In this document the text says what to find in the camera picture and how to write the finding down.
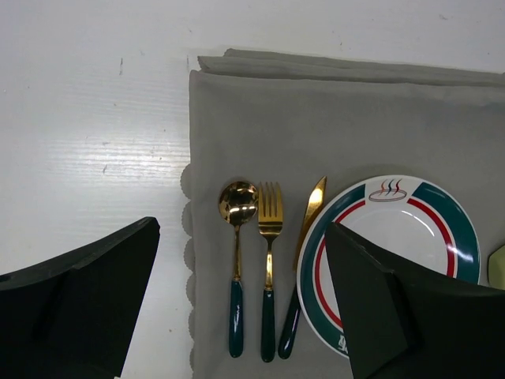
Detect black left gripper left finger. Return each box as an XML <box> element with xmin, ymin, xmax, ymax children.
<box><xmin>1</xmin><ymin>217</ymin><xmax>160</xmax><ymax>378</ymax></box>

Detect pale green mug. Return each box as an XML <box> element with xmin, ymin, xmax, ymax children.
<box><xmin>488</xmin><ymin>246</ymin><xmax>505</xmax><ymax>290</ymax></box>

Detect grey cloth placemat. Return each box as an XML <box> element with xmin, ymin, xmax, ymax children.
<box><xmin>182</xmin><ymin>50</ymin><xmax>504</xmax><ymax>378</ymax></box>

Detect gold knife green handle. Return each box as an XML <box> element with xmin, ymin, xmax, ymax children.
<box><xmin>278</xmin><ymin>176</ymin><xmax>327</xmax><ymax>359</ymax></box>

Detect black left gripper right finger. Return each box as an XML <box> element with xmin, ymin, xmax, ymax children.
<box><xmin>325</xmin><ymin>223</ymin><xmax>504</xmax><ymax>378</ymax></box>

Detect gold spoon green handle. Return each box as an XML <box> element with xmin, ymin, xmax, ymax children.
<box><xmin>219</xmin><ymin>181</ymin><xmax>258</xmax><ymax>358</ymax></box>

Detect white plate green red rim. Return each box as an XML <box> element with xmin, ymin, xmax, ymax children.
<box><xmin>297</xmin><ymin>175</ymin><xmax>481</xmax><ymax>357</ymax></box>

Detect gold fork green handle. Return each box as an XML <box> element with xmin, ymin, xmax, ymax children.
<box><xmin>258</xmin><ymin>182</ymin><xmax>283</xmax><ymax>362</ymax></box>

